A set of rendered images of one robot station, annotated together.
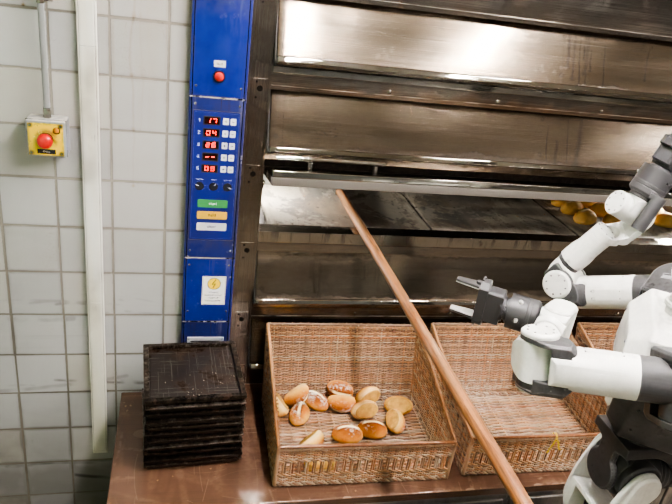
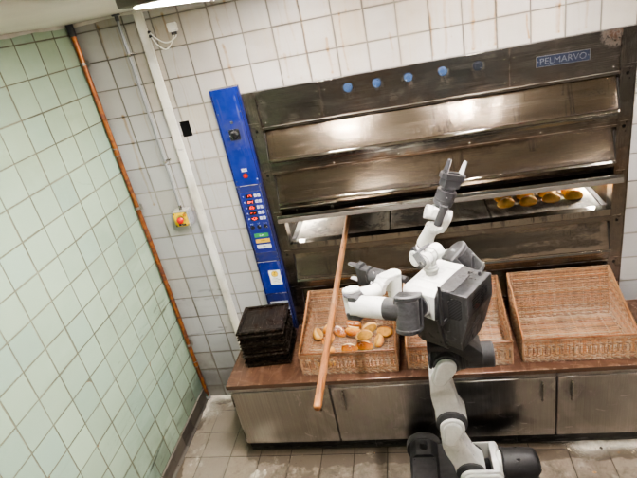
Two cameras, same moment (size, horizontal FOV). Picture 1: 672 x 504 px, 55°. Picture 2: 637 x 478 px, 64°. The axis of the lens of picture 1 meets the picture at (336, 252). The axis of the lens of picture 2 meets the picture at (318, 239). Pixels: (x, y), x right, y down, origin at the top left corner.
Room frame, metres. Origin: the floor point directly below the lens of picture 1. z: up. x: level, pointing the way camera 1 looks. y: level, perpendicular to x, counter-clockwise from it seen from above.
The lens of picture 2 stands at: (-0.49, -1.22, 2.50)
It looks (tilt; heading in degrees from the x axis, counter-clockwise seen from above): 25 degrees down; 28
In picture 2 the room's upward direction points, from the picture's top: 12 degrees counter-clockwise
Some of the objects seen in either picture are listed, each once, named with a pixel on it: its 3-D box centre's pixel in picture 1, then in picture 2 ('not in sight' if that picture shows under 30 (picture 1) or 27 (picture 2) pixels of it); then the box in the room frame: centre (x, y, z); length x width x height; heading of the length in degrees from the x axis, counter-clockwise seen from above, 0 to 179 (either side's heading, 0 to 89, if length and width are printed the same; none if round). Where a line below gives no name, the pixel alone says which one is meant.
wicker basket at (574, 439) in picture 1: (518, 392); (453, 320); (1.87, -0.70, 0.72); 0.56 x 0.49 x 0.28; 105
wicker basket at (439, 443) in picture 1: (353, 397); (350, 328); (1.71, -0.12, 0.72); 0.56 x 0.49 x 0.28; 104
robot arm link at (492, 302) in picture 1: (500, 307); (369, 276); (1.42, -0.42, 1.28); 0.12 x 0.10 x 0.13; 70
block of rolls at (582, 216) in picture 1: (591, 193); (528, 182); (2.70, -1.06, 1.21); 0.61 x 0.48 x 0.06; 15
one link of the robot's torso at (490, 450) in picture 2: not in sight; (480, 464); (1.30, -0.89, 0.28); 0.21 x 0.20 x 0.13; 105
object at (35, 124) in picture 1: (48, 135); (183, 216); (1.69, 0.82, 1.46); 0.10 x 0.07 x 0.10; 105
